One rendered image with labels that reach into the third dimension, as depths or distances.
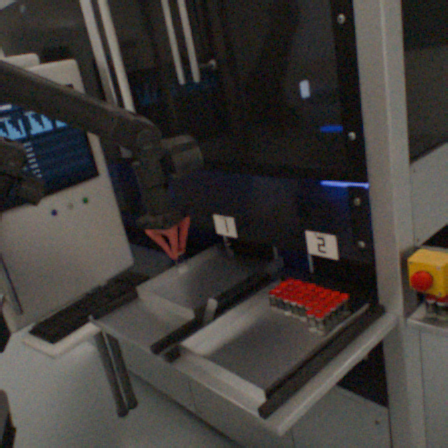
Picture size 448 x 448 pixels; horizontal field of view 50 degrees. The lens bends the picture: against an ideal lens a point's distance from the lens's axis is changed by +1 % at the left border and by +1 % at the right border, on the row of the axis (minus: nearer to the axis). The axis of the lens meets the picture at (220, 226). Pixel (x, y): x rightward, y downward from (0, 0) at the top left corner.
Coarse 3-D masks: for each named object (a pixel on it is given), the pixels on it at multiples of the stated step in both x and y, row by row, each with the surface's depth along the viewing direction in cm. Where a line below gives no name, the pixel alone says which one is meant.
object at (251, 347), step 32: (224, 320) 113; (256, 320) 114; (288, 320) 112; (352, 320) 102; (192, 352) 102; (224, 352) 105; (256, 352) 102; (288, 352) 100; (320, 352) 96; (256, 384) 93
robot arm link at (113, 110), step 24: (0, 72) 71; (24, 72) 73; (0, 96) 72; (24, 96) 73; (48, 96) 75; (72, 96) 77; (72, 120) 78; (96, 120) 79; (120, 120) 81; (144, 120) 83; (120, 144) 83
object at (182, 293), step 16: (208, 256) 153; (224, 256) 153; (240, 256) 150; (176, 272) 145; (192, 272) 146; (208, 272) 144; (224, 272) 142; (240, 272) 140; (256, 272) 131; (272, 272) 136; (144, 288) 138; (160, 288) 140; (176, 288) 138; (192, 288) 136; (208, 288) 134; (224, 288) 132; (160, 304) 129; (176, 304) 123; (192, 304) 127
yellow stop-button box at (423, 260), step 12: (420, 252) 99; (432, 252) 98; (444, 252) 97; (408, 264) 98; (420, 264) 96; (432, 264) 94; (444, 264) 93; (432, 276) 94; (444, 276) 93; (432, 288) 96; (444, 288) 94
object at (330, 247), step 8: (312, 232) 114; (312, 240) 115; (320, 240) 113; (328, 240) 111; (312, 248) 116; (320, 248) 114; (328, 248) 112; (336, 248) 111; (328, 256) 113; (336, 256) 112
